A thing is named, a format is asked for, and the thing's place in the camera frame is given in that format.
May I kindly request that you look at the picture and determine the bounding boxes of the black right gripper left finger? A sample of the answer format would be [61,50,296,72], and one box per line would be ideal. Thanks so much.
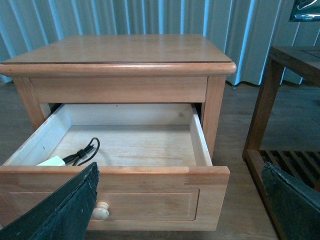
[0,162,100,240]

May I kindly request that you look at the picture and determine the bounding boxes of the dark wooden side table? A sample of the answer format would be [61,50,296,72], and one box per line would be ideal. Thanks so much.
[242,46,320,240]

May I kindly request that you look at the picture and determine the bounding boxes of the white charger with black cable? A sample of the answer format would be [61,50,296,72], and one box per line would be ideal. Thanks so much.
[37,137,101,166]

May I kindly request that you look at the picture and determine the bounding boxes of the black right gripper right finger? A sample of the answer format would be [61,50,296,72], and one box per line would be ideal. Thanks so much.
[261,162,320,240]

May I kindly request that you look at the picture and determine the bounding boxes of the wooden drawer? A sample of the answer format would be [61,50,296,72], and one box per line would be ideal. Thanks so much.
[0,103,230,231]

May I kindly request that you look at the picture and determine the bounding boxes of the light blue pleated curtain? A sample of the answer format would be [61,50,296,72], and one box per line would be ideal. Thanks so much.
[0,0,320,86]

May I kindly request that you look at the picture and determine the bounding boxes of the dark object top right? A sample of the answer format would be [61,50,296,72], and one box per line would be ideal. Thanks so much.
[289,0,320,22]

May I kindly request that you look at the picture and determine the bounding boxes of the light wooden nightstand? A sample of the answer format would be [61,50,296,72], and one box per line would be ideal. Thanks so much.
[0,34,237,153]

